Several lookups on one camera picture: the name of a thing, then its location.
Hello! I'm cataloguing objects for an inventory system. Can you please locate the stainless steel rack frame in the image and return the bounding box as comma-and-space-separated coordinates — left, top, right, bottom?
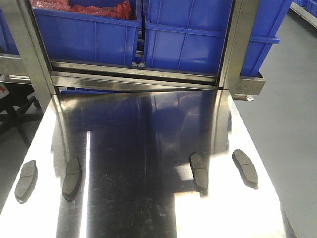
0, 0, 265, 107

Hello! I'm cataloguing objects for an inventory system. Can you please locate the blue plastic bin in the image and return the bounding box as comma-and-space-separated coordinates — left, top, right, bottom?
33, 0, 142, 66
143, 0, 291, 77

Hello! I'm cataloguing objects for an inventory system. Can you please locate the grey brake pad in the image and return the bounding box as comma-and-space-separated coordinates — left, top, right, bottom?
62, 159, 82, 201
232, 149, 258, 189
14, 160, 38, 204
190, 153, 209, 194

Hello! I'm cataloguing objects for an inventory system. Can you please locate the blue plastic bin right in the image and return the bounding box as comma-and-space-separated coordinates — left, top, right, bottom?
143, 0, 291, 77

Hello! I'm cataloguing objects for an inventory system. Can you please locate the black office chair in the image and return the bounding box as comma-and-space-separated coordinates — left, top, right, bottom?
0, 83, 43, 147

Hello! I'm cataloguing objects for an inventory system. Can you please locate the blue plastic bin left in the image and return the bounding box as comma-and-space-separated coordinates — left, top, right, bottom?
33, 0, 142, 66

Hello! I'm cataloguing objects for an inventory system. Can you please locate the red mesh packing material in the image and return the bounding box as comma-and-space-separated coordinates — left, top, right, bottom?
30, 0, 133, 20

